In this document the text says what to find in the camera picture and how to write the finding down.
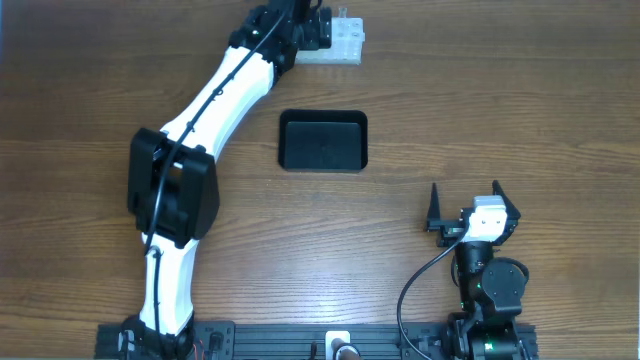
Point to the clear test tube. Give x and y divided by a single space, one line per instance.
343 12

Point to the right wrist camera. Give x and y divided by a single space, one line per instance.
487 217

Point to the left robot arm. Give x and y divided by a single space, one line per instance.
235 95

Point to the black tray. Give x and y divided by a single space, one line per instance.
322 142

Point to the mounting rail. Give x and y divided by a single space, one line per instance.
280 342

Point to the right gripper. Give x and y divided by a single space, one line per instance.
445 231

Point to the white test tube rack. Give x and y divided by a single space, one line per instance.
345 47

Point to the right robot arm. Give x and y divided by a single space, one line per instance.
492 287

